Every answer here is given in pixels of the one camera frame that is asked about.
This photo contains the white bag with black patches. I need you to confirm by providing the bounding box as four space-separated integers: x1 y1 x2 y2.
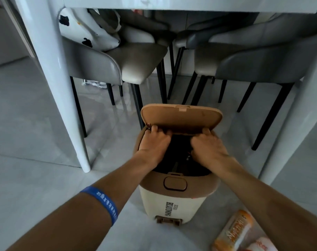
58 8 122 52

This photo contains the orange and white bag roll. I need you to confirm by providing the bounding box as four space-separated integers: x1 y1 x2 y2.
212 210 255 251

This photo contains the person's left hand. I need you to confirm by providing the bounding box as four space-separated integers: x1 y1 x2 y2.
134 125 173 170

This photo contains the pink and white bag roll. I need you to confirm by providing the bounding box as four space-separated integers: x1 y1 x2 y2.
243 236 279 251

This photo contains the person's right forearm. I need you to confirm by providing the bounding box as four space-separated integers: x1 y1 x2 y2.
220 160 317 251

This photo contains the person's left forearm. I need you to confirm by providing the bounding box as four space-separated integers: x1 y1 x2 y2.
5 154 156 251

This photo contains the grey upholstered chair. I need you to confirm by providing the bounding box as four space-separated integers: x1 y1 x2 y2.
167 12 259 100
182 13 317 151
96 9 176 76

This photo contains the cream and brown pedal bin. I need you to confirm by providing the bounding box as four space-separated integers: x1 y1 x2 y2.
133 104 223 227

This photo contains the person's right hand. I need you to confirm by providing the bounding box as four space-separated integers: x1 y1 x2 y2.
191 128 238 177

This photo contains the grey chair with beige seat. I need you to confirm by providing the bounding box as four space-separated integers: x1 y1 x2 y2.
62 36 169 138

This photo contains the white dining table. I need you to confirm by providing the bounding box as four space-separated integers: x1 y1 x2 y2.
0 0 317 186

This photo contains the black bin bag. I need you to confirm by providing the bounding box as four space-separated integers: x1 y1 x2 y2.
153 134 213 177

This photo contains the blue wristband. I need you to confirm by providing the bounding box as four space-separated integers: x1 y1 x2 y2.
80 186 119 227

